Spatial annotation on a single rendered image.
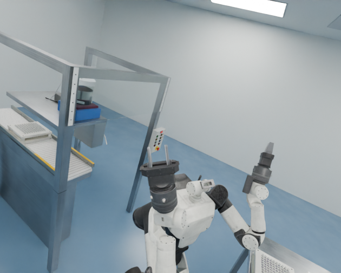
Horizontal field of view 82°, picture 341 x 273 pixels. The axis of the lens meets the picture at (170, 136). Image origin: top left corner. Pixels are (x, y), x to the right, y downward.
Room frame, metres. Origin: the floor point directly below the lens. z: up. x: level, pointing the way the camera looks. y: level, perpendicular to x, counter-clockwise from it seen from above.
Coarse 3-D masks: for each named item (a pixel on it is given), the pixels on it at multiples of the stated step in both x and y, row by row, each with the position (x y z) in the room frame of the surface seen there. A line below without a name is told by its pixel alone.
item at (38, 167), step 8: (0, 136) 1.46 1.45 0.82; (8, 136) 1.41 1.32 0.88; (8, 144) 1.40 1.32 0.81; (16, 144) 1.35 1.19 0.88; (16, 152) 1.35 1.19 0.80; (24, 152) 1.29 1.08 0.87; (24, 160) 1.29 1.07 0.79; (32, 160) 1.24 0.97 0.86; (40, 168) 1.20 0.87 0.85; (48, 176) 1.15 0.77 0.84; (80, 176) 1.27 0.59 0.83; (88, 176) 1.35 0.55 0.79
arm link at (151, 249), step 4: (148, 236) 0.59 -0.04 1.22; (148, 240) 0.58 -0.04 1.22; (148, 244) 0.57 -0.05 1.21; (152, 244) 0.56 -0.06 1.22; (148, 248) 0.56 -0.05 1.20; (152, 248) 0.55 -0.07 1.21; (156, 248) 0.55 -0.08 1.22; (148, 252) 0.55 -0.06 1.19; (152, 252) 0.54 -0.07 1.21; (148, 256) 0.54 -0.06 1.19; (152, 256) 0.53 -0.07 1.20; (148, 260) 0.53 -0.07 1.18; (152, 260) 0.52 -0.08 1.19; (148, 264) 0.51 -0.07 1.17; (152, 264) 0.51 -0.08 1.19; (148, 268) 0.50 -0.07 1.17; (152, 268) 0.50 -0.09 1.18; (148, 272) 0.48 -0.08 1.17; (152, 272) 0.49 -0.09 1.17
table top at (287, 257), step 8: (264, 240) 1.20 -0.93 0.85; (272, 240) 1.23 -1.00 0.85; (264, 248) 1.12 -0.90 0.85; (272, 248) 1.15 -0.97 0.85; (280, 248) 1.18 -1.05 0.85; (248, 256) 1.03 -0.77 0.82; (272, 256) 1.07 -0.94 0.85; (280, 256) 1.10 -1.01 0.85; (288, 256) 1.12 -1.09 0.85; (296, 256) 1.15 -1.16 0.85; (248, 264) 0.96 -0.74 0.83; (288, 264) 1.05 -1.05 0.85; (296, 264) 1.07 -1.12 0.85; (304, 264) 1.09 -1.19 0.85; (312, 264) 1.12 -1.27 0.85; (248, 272) 0.89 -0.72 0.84; (296, 272) 1.00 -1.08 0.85; (304, 272) 1.02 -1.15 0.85; (312, 272) 1.05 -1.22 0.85; (320, 272) 1.07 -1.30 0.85; (328, 272) 1.09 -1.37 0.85
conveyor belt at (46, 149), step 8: (0, 112) 1.74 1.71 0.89; (8, 112) 1.79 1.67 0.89; (16, 112) 1.84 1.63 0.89; (0, 120) 1.60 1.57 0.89; (8, 120) 1.64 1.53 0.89; (16, 120) 1.69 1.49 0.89; (24, 120) 1.73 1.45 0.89; (32, 144) 1.40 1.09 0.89; (40, 144) 1.43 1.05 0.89; (48, 144) 1.47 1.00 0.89; (56, 144) 1.51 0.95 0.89; (40, 152) 1.32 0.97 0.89; (48, 152) 1.36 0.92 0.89; (48, 160) 1.26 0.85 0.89; (72, 160) 1.35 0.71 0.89; (80, 160) 1.39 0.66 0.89; (72, 168) 1.25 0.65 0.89; (80, 168) 1.28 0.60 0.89; (88, 168) 1.32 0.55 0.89; (72, 176) 1.18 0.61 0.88
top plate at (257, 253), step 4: (256, 252) 0.99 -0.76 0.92; (260, 252) 1.00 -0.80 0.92; (264, 252) 1.01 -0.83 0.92; (256, 256) 0.96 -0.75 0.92; (260, 256) 0.97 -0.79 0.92; (268, 256) 0.99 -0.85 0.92; (256, 260) 0.93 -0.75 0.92; (260, 260) 0.94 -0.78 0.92; (264, 260) 0.95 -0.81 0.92; (272, 260) 0.97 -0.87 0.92; (276, 260) 0.98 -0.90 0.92; (256, 264) 0.90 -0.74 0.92; (260, 264) 0.91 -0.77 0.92; (264, 264) 0.92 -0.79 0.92; (284, 264) 0.97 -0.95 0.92; (256, 268) 0.87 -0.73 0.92; (260, 268) 0.88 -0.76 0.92; (272, 268) 0.91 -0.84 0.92; (280, 268) 0.93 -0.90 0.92; (288, 268) 0.95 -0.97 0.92; (292, 268) 0.96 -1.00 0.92; (256, 272) 0.85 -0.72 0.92; (260, 272) 0.85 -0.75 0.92; (264, 272) 0.86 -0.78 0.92; (292, 272) 0.93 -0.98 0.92
